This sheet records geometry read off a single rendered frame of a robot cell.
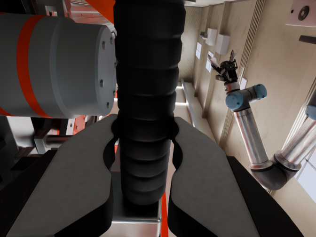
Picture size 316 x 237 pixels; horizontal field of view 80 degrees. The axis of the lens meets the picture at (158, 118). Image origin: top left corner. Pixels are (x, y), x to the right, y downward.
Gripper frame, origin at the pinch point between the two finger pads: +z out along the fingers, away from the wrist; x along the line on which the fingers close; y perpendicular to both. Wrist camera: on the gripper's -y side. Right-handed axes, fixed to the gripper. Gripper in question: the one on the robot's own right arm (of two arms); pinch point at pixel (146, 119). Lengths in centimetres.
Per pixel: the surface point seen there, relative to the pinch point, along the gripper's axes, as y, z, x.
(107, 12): -5, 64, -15
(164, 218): 257, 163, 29
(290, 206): 364, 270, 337
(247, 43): 65, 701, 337
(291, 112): 165, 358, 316
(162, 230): 258, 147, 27
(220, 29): 42, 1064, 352
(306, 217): 344, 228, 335
